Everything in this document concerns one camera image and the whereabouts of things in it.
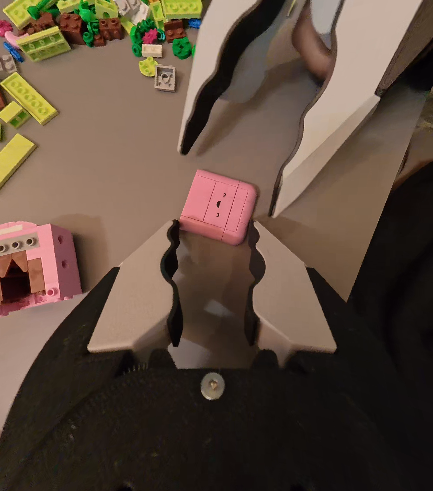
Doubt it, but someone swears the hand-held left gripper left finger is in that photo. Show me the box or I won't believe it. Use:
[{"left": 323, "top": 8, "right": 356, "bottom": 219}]
[{"left": 86, "top": 220, "right": 184, "bottom": 360}]

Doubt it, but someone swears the pink toy brick box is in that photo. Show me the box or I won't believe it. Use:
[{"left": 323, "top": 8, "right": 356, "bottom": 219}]
[{"left": 0, "top": 220, "right": 84, "bottom": 321}]

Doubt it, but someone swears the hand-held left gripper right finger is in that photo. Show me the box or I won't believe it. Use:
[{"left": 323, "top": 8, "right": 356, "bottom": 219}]
[{"left": 246, "top": 220, "right": 337, "bottom": 367}]

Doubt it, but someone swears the pile of toy bricks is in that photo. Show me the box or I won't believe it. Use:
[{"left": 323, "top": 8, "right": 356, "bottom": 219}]
[{"left": 0, "top": 0, "right": 204, "bottom": 143}]

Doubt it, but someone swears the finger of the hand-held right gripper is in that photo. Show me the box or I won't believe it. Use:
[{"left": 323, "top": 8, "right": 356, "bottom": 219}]
[
  {"left": 269, "top": 0, "right": 425, "bottom": 218},
  {"left": 177, "top": 0, "right": 292, "bottom": 155}
]

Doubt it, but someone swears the pink brick face panel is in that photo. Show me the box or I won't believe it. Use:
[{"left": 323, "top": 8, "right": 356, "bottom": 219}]
[{"left": 179, "top": 170, "right": 258, "bottom": 246}]

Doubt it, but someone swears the person's right hand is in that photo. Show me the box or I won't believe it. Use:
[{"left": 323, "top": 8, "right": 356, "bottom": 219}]
[{"left": 292, "top": 0, "right": 336, "bottom": 77}]

